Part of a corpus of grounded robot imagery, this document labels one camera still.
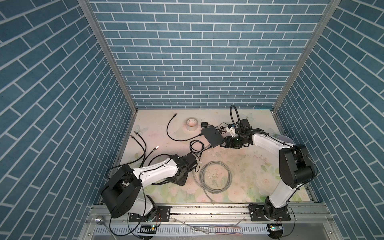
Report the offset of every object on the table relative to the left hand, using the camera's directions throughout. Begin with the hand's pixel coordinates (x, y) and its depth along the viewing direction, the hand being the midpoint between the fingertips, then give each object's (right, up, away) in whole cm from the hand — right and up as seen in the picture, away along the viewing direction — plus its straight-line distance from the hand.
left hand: (179, 181), depth 83 cm
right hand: (+26, +20, +9) cm, 34 cm away
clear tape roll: (+6, +32, +28) cm, 43 cm away
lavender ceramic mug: (+68, +23, +14) cm, 73 cm away
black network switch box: (+21, +24, +21) cm, 38 cm away
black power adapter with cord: (+27, +29, +25) cm, 46 cm away
